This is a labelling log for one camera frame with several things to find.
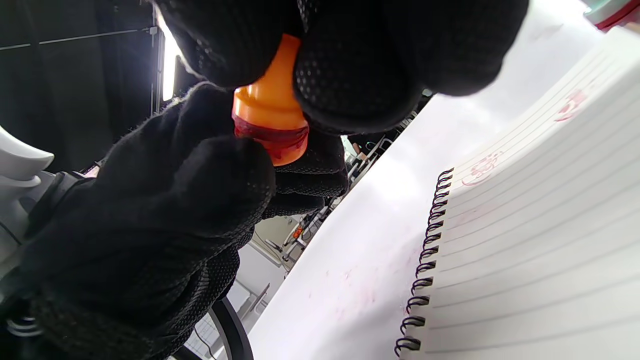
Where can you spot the person's right hand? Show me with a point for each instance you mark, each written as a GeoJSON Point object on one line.
{"type": "Point", "coordinates": [375, 50]}

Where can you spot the green reward stamp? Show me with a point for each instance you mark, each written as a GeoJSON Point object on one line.
{"type": "Point", "coordinates": [612, 12]}

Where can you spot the spiral lined notebook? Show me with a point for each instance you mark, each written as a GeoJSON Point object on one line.
{"type": "Point", "coordinates": [540, 225]}

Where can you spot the person's left hand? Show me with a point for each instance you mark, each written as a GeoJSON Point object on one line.
{"type": "Point", "coordinates": [150, 225]}

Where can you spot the black grey handheld controller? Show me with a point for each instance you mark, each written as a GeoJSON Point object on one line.
{"type": "Point", "coordinates": [20, 160]}

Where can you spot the orange reward stamp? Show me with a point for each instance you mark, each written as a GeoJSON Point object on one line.
{"type": "Point", "coordinates": [270, 105]}

